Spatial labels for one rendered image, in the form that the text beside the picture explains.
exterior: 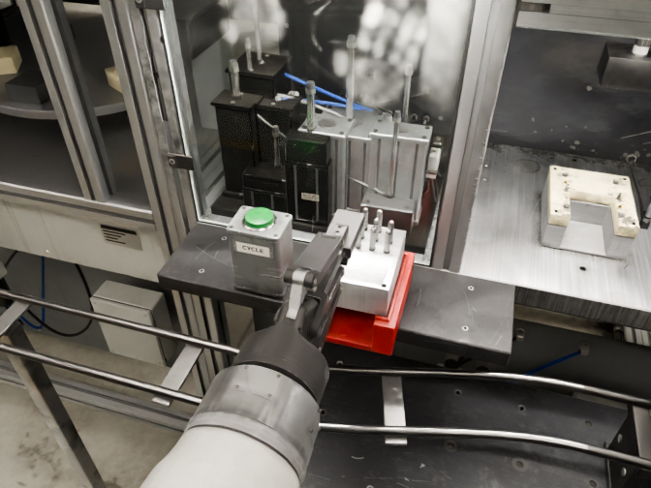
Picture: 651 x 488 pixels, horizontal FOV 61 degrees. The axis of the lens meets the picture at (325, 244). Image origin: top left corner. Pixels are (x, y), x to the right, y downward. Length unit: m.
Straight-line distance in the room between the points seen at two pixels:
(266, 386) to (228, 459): 0.06
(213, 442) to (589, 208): 0.81
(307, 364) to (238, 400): 0.06
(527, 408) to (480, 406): 0.08
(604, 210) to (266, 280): 0.58
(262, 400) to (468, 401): 0.67
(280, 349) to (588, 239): 0.70
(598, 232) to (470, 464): 0.44
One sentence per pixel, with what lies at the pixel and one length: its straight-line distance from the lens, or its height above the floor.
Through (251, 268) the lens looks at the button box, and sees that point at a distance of 0.81.
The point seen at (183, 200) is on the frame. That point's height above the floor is 0.95.
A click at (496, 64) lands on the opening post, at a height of 1.25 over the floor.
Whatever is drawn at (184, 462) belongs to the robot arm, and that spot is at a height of 1.19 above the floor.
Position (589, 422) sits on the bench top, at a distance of 1.07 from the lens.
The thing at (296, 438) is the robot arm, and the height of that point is 1.16.
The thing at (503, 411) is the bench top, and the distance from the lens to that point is 1.03.
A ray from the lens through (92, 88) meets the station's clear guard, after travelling 0.99.
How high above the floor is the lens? 1.51
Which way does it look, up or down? 40 degrees down
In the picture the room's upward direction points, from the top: straight up
